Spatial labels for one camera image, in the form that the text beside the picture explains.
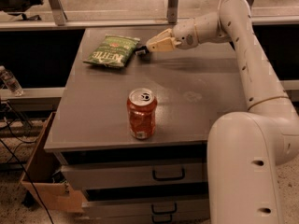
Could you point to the middle grey drawer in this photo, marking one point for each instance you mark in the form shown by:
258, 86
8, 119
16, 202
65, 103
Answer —
178, 205

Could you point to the green kettle chip bag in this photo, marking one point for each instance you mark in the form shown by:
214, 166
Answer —
114, 51

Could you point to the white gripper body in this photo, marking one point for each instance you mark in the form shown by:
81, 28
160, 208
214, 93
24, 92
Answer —
184, 34

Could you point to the metal window frame rail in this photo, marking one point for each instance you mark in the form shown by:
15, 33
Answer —
86, 13

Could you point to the clear plastic water bottle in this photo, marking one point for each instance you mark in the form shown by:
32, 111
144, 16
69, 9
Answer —
10, 81

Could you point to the brown cardboard box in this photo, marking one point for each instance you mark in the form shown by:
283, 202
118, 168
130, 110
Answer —
58, 196

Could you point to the bottom grey drawer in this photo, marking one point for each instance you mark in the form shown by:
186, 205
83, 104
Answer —
149, 219

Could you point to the top grey drawer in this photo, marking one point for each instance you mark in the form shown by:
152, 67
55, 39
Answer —
117, 175

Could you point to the dark blue rxbar wrapper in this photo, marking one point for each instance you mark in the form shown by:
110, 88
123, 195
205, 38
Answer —
141, 51

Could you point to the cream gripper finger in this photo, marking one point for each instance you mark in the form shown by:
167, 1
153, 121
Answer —
162, 44
164, 36

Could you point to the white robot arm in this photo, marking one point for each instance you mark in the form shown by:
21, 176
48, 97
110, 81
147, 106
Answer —
243, 148

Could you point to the grey drawer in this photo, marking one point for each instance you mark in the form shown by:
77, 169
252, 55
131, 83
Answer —
149, 219
178, 205
117, 175

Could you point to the orange soda can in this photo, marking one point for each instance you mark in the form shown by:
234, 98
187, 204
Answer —
141, 107

